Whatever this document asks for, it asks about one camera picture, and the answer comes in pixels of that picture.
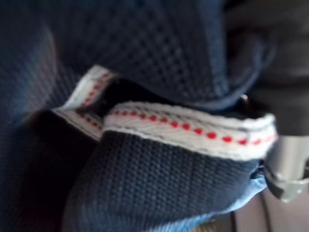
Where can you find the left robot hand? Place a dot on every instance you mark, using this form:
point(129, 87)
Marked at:
point(285, 72)

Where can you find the navy blue mesh garment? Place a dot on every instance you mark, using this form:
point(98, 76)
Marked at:
point(135, 120)

